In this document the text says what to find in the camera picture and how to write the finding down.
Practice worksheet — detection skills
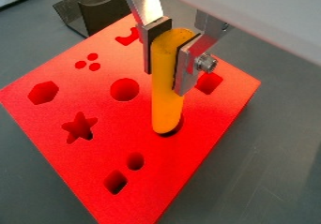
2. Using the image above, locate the yellow oval peg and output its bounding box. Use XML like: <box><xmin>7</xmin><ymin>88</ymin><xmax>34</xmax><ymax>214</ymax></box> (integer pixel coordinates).
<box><xmin>150</xmin><ymin>28</ymin><xmax>194</xmax><ymax>134</ymax></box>

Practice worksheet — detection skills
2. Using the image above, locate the red shape sorter block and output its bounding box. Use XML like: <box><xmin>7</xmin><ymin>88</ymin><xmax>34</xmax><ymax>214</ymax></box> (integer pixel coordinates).
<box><xmin>0</xmin><ymin>17</ymin><xmax>261</xmax><ymax>224</ymax></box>

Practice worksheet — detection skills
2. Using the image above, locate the black curved holder stand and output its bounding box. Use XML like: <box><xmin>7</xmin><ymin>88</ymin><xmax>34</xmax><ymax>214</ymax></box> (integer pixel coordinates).
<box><xmin>52</xmin><ymin>0</ymin><xmax>131</xmax><ymax>37</ymax></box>

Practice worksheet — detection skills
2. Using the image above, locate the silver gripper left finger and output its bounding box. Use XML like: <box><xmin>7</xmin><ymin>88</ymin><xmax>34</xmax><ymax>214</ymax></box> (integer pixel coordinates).
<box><xmin>126</xmin><ymin>0</ymin><xmax>171</xmax><ymax>74</ymax></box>

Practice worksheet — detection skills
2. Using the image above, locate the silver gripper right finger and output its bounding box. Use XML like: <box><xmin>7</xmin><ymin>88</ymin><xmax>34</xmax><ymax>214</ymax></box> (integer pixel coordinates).
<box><xmin>173</xmin><ymin>10</ymin><xmax>230</xmax><ymax>97</ymax></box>

